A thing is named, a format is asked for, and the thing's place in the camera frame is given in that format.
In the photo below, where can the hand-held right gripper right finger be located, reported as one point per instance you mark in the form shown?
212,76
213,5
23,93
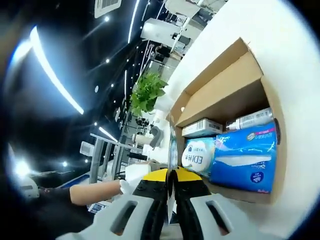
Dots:
197,207

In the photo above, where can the long curved ceiling light strip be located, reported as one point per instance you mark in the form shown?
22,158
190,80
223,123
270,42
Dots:
132,20

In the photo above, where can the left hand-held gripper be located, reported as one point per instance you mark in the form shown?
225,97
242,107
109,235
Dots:
136,175

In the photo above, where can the white spray bottle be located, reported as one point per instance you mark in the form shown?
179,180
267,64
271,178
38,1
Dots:
252,118

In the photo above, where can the green potted plant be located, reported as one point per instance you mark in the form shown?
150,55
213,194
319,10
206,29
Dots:
147,92

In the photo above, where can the blue printed poster board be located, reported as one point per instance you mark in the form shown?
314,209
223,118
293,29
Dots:
98,208

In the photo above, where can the person's black clothing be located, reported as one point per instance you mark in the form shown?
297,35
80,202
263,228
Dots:
55,215

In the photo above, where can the brown cardboard shoe box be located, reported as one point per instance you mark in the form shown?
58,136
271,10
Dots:
225,87

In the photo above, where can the blue soft tissue pack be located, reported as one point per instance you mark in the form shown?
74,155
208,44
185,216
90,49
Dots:
245,160

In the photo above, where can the blue white wet wipes pack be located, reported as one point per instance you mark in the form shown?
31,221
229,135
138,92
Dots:
197,157

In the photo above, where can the white thermos bottle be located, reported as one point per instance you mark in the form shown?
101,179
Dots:
141,140

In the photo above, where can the white worn device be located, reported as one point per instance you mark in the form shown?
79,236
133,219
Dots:
28,187

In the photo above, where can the small white carton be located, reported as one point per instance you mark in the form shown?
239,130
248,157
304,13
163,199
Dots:
202,127

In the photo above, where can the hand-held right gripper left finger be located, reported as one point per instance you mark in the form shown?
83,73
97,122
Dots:
140,200

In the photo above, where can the ceiling air conditioner vent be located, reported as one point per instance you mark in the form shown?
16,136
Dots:
107,7

